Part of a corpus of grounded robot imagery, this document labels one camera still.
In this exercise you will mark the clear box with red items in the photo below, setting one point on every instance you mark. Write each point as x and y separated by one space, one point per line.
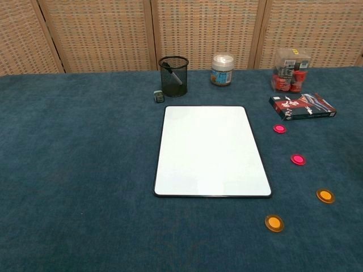
290 73

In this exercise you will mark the blue table cloth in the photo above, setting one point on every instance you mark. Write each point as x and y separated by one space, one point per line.
85 170

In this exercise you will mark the black printed card box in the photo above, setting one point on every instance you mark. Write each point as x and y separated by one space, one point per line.
302 107

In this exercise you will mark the yellow round magnet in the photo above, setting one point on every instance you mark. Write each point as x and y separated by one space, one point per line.
274 223
325 195

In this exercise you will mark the black marker pen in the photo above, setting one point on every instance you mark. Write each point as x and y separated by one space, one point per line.
173 75

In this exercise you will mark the white-lidded plastic jar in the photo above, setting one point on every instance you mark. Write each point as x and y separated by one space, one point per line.
222 71

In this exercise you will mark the white magnetic whiteboard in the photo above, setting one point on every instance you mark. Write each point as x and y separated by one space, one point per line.
212 150

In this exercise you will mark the red round magnet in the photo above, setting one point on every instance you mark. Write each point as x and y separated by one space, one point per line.
298 159
280 129

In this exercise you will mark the small grey-green eraser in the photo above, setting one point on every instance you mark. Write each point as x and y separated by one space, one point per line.
159 97

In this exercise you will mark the woven wooden folding screen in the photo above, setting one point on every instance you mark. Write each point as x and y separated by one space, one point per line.
113 34

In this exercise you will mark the black mesh pen holder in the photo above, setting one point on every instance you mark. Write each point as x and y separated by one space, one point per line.
174 88

